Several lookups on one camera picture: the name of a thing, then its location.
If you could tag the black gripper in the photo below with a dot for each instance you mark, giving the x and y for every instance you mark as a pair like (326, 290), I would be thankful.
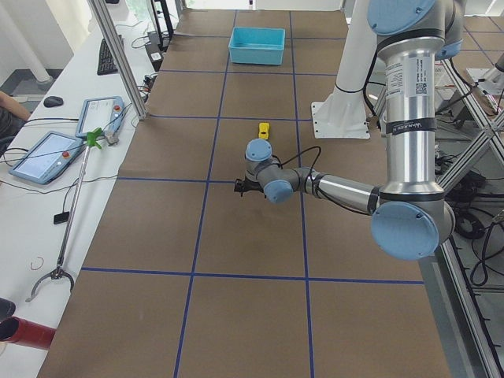
(252, 186)

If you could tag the yellow beetle toy car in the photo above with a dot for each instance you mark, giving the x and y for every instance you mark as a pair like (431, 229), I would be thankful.
(263, 130)

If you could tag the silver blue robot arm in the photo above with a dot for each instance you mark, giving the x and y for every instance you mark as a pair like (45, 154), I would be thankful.
(410, 218)

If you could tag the light blue plastic bin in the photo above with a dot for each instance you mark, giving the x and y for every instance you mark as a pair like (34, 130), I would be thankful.
(257, 46)

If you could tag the far blue teach pendant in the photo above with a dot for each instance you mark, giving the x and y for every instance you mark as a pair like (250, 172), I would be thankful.
(106, 113)

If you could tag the blue teach pendant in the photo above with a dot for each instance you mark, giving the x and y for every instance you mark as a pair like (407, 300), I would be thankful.
(106, 113)
(48, 158)

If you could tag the small black square pad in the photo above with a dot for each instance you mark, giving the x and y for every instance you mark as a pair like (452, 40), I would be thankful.
(60, 218)

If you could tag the black keyboard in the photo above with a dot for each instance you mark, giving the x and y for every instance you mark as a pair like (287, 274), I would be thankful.
(106, 63)

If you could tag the near blue teach pendant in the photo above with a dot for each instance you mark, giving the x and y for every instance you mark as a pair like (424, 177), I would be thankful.
(48, 158)

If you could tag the black computer mouse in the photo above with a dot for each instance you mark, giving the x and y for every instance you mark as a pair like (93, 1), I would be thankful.
(53, 101)

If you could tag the red cylinder tube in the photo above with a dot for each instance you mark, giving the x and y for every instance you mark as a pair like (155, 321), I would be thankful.
(26, 333)

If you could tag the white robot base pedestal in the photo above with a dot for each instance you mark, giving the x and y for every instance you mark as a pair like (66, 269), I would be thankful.
(342, 115)

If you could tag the aluminium frame post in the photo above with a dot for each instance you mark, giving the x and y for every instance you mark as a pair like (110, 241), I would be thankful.
(107, 27)

